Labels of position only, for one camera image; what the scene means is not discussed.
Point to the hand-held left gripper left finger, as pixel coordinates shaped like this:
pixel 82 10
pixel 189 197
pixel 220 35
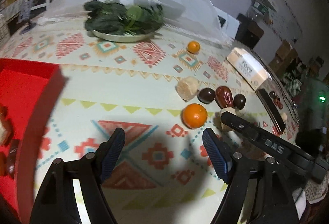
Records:
pixel 113 153

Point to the round metal plate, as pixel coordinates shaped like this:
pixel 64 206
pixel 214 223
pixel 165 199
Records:
pixel 120 38

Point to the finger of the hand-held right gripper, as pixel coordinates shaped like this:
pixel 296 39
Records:
pixel 239 124

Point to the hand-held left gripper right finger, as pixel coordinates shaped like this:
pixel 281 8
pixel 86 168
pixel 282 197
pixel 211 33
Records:
pixel 216 156

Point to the stack of cardboard boxes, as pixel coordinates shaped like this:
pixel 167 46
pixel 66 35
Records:
pixel 284 57

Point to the white appliance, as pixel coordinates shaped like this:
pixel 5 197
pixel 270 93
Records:
pixel 228 22

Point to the clear water bottle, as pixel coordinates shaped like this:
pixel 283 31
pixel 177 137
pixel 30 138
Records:
pixel 258 12

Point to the red box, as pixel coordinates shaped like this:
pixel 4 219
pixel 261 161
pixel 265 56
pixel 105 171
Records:
pixel 23 90

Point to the black speaker box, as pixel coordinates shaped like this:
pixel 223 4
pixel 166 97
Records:
pixel 248 31

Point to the plaid cloth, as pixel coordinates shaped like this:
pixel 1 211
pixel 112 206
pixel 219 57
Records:
pixel 297 86

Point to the dark wrapped snack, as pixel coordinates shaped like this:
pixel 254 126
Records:
pixel 12 159

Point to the tissue pack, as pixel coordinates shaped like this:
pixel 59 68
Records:
pixel 246 67

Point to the beige round cake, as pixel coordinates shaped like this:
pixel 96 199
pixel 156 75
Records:
pixel 227 126
pixel 3 132
pixel 187 88
pixel 284 116

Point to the red date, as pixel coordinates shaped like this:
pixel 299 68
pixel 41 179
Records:
pixel 277 102
pixel 225 97

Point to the leafy green vegetables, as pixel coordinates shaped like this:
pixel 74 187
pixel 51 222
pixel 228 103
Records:
pixel 115 17

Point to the whiteboard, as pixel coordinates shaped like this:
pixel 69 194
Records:
pixel 285 13

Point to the orange tangerine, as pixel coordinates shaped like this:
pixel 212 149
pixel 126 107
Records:
pixel 193 47
pixel 194 116

